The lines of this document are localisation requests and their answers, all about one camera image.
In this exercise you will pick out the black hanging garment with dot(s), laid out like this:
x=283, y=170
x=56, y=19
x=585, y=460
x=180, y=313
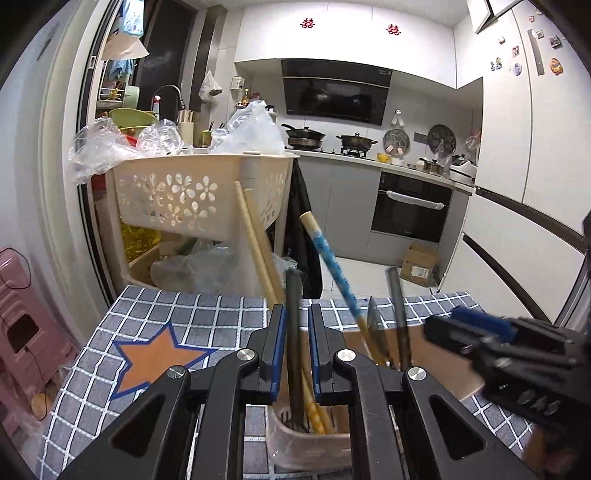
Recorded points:
x=297, y=244

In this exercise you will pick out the blue patterned chopstick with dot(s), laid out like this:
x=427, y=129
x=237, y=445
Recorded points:
x=325, y=251

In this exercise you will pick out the wooden chopstick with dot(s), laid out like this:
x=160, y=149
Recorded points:
x=265, y=250
x=257, y=254

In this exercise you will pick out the cardboard box on floor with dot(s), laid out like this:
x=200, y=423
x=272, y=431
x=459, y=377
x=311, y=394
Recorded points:
x=419, y=265

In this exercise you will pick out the black wok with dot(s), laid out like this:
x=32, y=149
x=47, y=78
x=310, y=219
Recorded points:
x=356, y=145
x=303, y=138

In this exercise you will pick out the beige perforated laundry basket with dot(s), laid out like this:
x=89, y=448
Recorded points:
x=194, y=195

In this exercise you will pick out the black wok right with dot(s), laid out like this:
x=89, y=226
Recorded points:
x=356, y=145

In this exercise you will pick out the clear plastic bags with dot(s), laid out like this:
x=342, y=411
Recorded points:
x=101, y=146

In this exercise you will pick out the white refrigerator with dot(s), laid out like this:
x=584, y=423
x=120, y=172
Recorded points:
x=521, y=249

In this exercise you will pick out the dark metal knife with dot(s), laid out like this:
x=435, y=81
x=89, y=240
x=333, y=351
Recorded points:
x=378, y=332

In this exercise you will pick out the beige utensil holder caddy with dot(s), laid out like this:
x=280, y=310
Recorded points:
x=298, y=451

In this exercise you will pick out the black built-in oven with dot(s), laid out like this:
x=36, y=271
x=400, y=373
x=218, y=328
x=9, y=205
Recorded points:
x=411, y=207

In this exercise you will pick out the black wok left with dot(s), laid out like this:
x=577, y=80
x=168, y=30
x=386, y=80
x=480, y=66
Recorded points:
x=303, y=138

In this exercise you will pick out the pink plastic stool large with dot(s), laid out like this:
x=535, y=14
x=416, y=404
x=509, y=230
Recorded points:
x=33, y=344

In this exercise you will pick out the dark metal fork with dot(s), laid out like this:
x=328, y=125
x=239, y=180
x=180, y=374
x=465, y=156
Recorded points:
x=294, y=376

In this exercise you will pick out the person right hand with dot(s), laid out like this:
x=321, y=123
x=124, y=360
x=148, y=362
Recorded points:
x=550, y=455

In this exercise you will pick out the blue checked tablecloth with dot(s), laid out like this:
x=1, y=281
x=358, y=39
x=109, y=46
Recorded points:
x=147, y=330

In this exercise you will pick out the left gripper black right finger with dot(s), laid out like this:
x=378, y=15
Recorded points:
x=403, y=425

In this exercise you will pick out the black range hood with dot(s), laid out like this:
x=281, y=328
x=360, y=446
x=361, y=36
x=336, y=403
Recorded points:
x=335, y=89

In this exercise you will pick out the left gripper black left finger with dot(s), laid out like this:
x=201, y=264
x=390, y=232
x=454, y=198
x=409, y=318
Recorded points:
x=190, y=424

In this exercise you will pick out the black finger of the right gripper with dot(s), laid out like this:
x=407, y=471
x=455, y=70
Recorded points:
x=498, y=326

